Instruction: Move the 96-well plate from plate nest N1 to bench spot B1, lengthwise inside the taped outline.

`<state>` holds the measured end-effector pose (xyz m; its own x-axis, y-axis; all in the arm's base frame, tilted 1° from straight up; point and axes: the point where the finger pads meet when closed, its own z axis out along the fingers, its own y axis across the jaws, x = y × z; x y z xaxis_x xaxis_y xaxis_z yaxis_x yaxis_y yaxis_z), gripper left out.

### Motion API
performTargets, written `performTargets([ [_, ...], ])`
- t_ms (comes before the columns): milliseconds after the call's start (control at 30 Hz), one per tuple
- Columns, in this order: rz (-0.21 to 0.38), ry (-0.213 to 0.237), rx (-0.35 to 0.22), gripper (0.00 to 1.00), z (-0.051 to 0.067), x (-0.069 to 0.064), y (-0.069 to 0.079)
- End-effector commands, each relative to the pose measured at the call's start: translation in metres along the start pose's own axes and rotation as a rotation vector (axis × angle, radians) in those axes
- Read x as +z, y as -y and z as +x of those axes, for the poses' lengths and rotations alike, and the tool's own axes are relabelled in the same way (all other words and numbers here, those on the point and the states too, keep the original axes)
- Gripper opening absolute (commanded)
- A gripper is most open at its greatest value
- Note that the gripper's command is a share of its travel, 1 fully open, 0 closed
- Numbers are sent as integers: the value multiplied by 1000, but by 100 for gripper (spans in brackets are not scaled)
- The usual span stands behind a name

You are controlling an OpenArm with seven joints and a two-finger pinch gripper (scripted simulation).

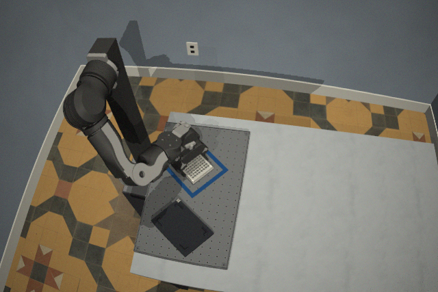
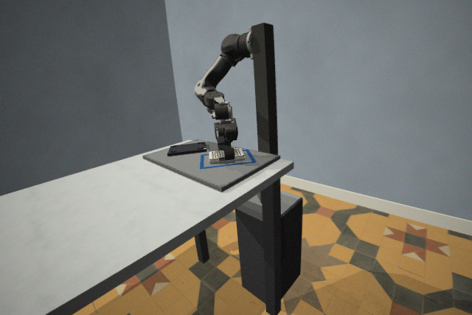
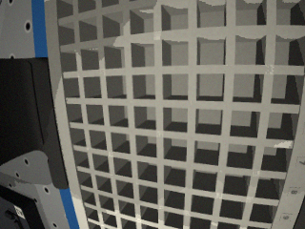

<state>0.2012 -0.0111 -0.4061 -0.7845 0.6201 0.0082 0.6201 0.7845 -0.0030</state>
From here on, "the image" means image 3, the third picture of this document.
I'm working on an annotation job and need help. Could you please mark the grey perforated base plate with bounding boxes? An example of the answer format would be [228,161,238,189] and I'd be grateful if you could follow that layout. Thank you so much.
[0,0,70,229]

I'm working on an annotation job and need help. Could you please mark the blue tape outline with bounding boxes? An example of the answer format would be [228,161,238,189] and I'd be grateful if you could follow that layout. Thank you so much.
[31,0,80,229]

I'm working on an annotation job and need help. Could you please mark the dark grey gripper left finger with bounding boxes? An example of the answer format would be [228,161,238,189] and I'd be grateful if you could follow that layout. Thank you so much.
[0,57,70,189]

